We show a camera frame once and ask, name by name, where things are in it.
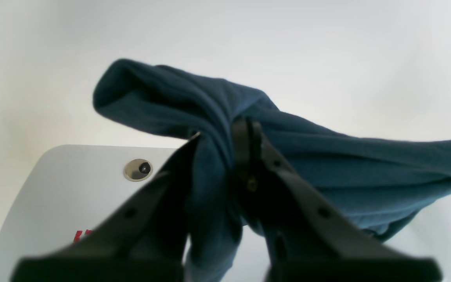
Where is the dark blue T-shirt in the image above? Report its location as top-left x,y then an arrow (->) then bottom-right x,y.
93,59 -> 451,282

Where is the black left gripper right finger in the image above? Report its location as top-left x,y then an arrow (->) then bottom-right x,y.
231,118 -> 442,282

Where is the right round table grommet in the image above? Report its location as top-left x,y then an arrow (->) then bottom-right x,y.
123,159 -> 153,182

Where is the red tape rectangle marking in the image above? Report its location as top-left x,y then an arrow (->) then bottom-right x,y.
73,229 -> 93,244

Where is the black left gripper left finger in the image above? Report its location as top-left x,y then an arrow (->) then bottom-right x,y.
11,135 -> 200,282

